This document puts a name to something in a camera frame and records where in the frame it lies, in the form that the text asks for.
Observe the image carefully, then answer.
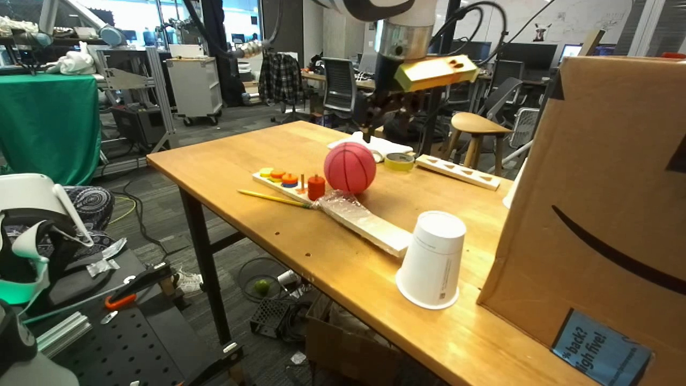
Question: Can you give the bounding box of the green cloth covered table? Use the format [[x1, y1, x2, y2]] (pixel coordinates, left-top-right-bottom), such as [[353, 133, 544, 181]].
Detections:
[[0, 75, 101, 184]]

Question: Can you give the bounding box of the yellow pencil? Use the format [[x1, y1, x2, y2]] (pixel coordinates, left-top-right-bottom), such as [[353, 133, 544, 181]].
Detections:
[[237, 188, 311, 207]]

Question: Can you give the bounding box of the white tray with holes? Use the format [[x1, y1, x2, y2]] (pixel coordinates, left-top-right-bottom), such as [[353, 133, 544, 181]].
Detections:
[[416, 154, 501, 190]]

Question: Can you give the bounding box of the white vr headset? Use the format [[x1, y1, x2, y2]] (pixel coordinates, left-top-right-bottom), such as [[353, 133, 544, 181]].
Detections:
[[0, 173, 127, 309]]

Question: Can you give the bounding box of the wooden peg toy board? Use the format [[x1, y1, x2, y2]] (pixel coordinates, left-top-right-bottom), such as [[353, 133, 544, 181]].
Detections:
[[252, 166, 318, 207]]

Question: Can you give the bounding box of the large cardboard box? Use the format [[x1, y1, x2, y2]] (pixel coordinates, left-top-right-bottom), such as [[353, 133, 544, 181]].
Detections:
[[479, 56, 686, 386]]

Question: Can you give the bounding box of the white cloth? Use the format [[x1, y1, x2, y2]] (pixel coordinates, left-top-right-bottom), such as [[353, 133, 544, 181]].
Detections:
[[328, 130, 416, 162]]

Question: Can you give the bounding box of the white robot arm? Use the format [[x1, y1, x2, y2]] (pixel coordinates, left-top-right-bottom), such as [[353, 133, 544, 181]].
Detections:
[[312, 0, 438, 62]]

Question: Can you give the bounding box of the wooden block with holes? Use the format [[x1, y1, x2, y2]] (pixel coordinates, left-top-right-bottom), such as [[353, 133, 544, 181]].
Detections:
[[394, 53, 478, 91]]

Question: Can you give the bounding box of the round wooden stool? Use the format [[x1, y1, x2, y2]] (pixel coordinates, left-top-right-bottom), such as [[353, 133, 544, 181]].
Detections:
[[444, 112, 507, 171]]

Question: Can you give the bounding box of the pink rubber basketball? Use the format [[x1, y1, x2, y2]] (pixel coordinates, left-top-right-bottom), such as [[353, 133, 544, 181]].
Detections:
[[323, 141, 377, 194]]

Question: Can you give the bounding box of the white rolling cart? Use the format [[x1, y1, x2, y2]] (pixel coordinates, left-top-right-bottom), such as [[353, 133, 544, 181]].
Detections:
[[165, 56, 223, 127]]

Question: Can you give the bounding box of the orange cylinder peg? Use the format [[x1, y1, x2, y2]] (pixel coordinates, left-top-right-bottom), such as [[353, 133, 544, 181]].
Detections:
[[306, 176, 326, 201]]

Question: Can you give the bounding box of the black office chair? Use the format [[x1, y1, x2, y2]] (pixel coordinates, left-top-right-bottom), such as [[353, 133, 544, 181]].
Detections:
[[322, 58, 365, 127]]

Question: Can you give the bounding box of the white paper cup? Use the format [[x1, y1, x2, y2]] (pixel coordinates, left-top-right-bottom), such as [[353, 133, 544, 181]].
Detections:
[[394, 210, 468, 311]]

